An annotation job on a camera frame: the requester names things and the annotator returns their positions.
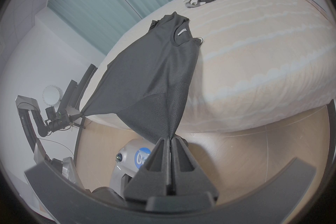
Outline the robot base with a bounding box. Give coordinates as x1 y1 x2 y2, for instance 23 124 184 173
109 138 159 193

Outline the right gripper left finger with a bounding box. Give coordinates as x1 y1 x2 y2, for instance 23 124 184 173
124 138 170 201

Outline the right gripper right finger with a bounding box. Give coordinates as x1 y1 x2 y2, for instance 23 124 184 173
172 138 219 201

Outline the bed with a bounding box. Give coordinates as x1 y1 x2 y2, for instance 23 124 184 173
85 0 336 138

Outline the black T-shirt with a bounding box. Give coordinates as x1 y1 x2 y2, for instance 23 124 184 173
79 11 204 144

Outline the round white mirror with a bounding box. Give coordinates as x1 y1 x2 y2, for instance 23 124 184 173
43 85 62 106

